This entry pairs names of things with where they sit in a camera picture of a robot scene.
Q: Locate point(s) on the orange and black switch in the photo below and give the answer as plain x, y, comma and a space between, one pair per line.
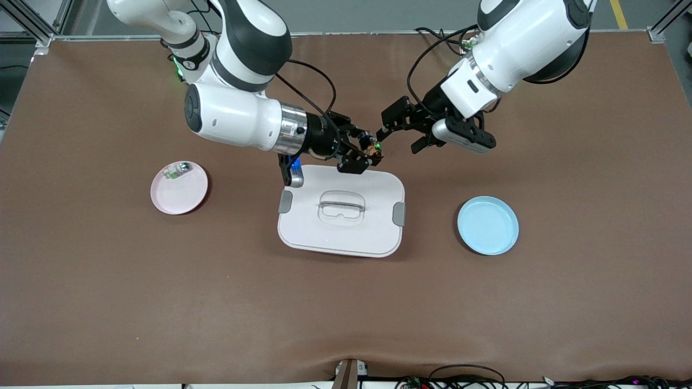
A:
373, 150

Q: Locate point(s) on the light blue round plate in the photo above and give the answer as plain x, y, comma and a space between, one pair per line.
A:
487, 227

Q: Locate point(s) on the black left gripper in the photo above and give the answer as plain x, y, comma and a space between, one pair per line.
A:
431, 104

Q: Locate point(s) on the green clear switch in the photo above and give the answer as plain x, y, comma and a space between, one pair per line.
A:
177, 171

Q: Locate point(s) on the aluminium frame profile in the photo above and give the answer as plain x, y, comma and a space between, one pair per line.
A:
32, 27
667, 24

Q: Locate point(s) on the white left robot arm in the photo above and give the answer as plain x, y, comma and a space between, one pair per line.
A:
519, 48

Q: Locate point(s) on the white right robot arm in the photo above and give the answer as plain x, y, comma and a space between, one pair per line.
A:
238, 116

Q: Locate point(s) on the pink round plate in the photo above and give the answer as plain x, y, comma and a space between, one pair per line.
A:
178, 194

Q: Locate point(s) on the grey box latch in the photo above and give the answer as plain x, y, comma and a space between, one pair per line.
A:
399, 214
285, 201

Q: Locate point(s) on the white lidded storage box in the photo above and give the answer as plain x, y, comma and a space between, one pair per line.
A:
340, 237

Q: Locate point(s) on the brown table mat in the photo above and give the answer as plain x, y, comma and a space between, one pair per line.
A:
346, 302

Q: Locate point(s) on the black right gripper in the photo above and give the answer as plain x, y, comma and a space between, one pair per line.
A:
324, 141

